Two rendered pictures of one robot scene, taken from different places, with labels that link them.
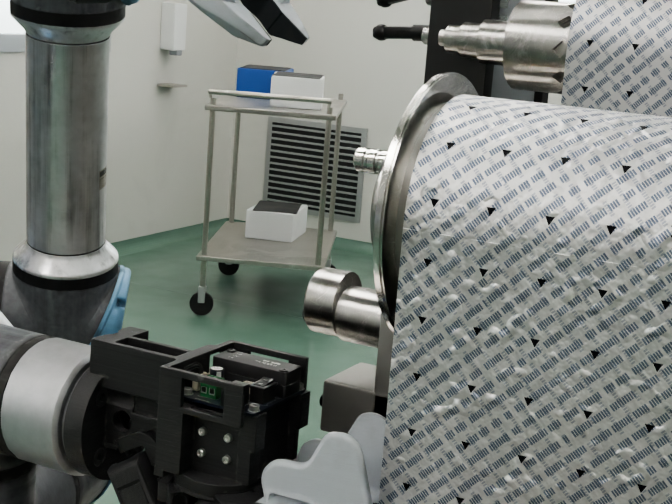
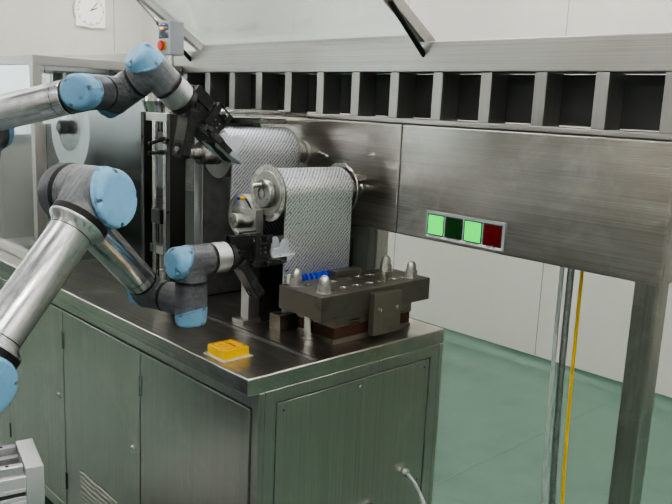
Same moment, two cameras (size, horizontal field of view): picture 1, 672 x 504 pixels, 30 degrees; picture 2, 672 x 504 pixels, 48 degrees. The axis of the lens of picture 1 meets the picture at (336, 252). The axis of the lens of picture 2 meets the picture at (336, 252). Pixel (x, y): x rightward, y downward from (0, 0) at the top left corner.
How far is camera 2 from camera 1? 1.74 m
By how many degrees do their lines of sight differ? 68
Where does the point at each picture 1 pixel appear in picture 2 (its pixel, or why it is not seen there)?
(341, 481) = (285, 248)
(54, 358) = (222, 245)
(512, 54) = (207, 156)
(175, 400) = (259, 242)
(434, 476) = (293, 242)
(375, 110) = not seen: outside the picture
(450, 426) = (295, 231)
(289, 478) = (276, 251)
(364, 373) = not seen: hidden behind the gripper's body
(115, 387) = (238, 246)
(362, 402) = not seen: hidden behind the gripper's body
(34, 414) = (228, 257)
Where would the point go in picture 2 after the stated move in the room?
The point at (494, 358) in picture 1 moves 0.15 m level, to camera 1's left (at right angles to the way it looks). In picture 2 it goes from (301, 216) to (277, 223)
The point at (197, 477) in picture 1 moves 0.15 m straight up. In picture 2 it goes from (262, 257) to (264, 197)
